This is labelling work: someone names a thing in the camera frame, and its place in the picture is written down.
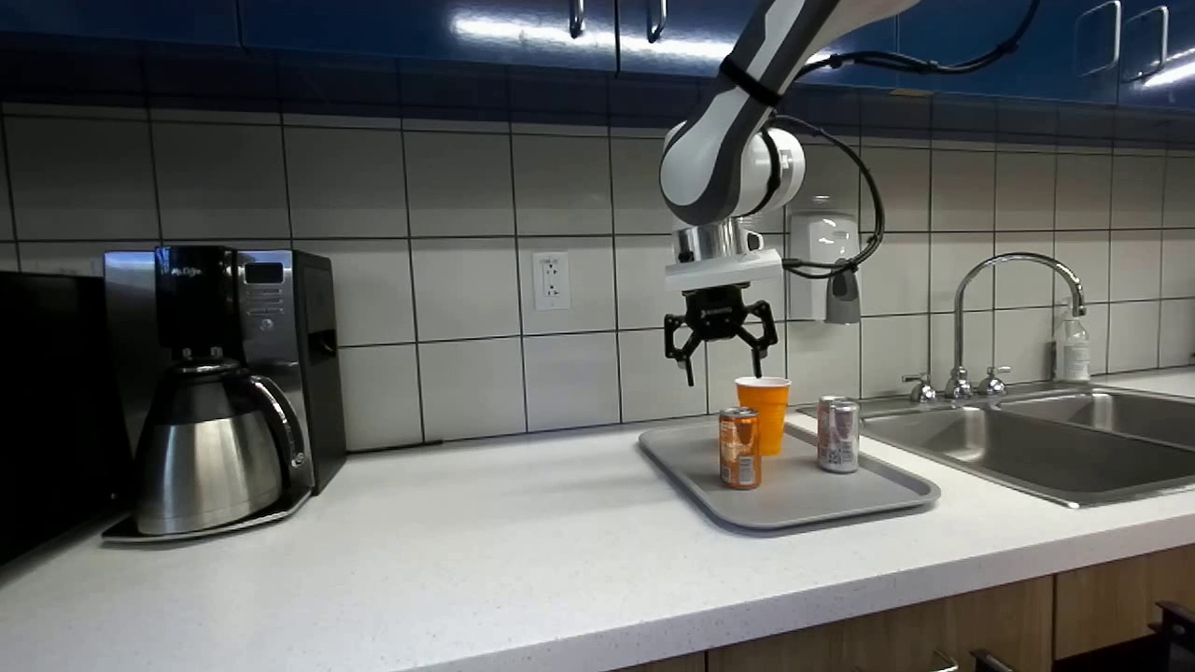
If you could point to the orange paper cup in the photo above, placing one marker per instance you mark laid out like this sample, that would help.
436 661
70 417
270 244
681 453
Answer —
769 413

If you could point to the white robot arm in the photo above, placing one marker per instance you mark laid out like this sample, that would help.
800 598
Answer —
716 155

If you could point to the chrome faucet knob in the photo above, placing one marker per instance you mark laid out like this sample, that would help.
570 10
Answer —
920 391
994 380

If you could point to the grey metal tray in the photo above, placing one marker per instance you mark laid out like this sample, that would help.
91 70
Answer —
807 498

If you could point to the chrome gooseneck faucet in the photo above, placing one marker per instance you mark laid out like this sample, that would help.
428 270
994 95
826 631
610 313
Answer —
956 324

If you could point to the wooden base cabinet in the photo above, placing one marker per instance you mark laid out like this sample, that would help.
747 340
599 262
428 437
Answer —
1108 610

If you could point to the black microwave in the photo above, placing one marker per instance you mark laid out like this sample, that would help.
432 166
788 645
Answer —
56 413

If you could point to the orange fanta can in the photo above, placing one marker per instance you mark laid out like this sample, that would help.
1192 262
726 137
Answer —
739 451

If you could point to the silver coke can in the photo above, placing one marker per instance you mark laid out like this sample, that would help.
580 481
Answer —
839 436

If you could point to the clear soap bottle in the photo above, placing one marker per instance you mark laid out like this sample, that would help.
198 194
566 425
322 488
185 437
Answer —
1072 357

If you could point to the stainless steel double sink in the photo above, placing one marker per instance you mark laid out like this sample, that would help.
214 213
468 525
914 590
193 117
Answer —
1068 453

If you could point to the black coffee maker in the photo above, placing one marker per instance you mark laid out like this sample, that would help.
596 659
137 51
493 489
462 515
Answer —
285 339

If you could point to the blue upper cabinets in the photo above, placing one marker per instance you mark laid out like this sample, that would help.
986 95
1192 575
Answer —
311 24

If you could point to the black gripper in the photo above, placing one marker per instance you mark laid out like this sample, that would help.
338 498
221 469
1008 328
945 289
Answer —
719 313

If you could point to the steel coffee carafe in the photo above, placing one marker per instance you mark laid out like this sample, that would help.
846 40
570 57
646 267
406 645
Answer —
207 461

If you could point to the white wall outlet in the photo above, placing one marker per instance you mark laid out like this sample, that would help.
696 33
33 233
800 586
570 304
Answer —
551 281

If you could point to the white wall soap dispenser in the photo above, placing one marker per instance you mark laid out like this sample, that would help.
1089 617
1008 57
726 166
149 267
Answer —
816 244

